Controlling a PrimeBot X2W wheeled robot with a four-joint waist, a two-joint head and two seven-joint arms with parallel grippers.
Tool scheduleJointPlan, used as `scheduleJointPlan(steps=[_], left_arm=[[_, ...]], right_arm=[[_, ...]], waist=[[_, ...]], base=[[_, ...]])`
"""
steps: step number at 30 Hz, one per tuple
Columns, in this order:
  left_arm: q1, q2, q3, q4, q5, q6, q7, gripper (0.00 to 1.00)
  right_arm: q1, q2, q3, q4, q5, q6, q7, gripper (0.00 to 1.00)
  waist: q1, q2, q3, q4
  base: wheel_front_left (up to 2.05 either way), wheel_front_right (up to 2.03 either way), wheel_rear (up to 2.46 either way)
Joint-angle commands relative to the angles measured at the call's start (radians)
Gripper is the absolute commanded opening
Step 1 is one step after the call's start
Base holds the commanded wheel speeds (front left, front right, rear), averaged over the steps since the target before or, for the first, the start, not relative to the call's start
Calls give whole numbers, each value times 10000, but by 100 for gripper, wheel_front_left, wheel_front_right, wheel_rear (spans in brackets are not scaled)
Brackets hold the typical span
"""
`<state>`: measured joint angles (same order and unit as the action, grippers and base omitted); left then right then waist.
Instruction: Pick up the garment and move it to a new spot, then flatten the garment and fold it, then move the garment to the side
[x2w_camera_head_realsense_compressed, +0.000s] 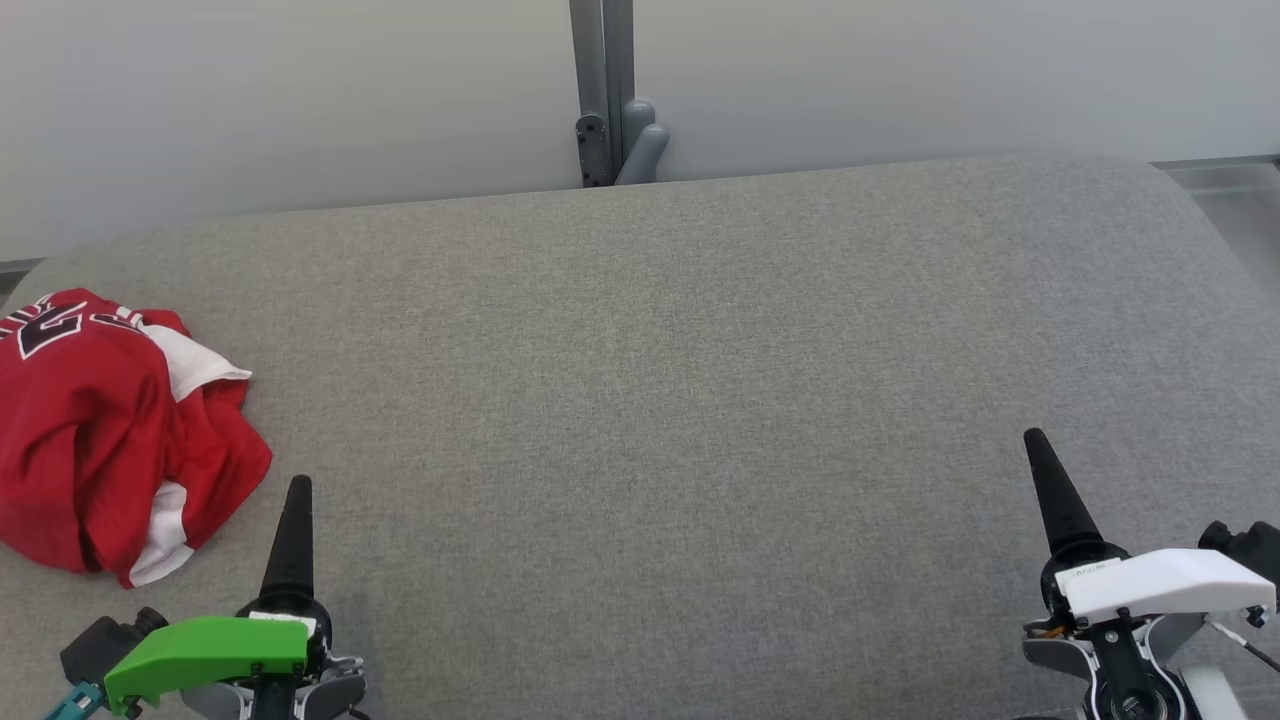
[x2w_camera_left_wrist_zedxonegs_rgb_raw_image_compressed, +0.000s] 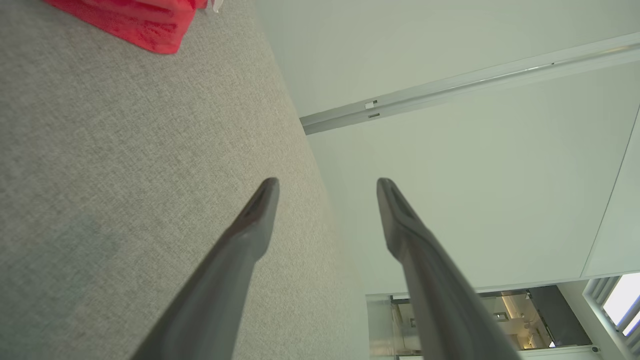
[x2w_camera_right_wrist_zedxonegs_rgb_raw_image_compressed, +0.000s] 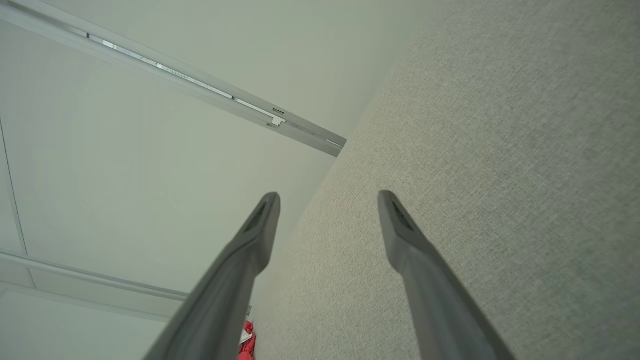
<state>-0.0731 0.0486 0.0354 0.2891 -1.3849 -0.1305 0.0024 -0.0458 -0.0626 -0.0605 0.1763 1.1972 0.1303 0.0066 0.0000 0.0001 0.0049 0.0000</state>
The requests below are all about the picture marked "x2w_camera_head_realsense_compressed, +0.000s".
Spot grey fabric sofa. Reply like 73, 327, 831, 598
0, 150, 1280, 720

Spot red basketball shorts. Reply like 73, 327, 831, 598
0, 288, 274, 589

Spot grey rounded tube fitting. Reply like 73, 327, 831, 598
615, 98, 669, 186

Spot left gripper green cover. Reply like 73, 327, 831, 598
104, 475, 331, 717

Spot grey wall base rail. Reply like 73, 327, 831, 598
1148, 155, 1280, 196

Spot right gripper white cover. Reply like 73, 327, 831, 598
1023, 427, 1278, 628

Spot grey perforated metal bracket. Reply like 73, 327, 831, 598
575, 113, 609, 188

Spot grey metal post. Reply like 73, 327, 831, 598
570, 0, 636, 188

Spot left camera cable teal plug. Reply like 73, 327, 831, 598
40, 680, 106, 720

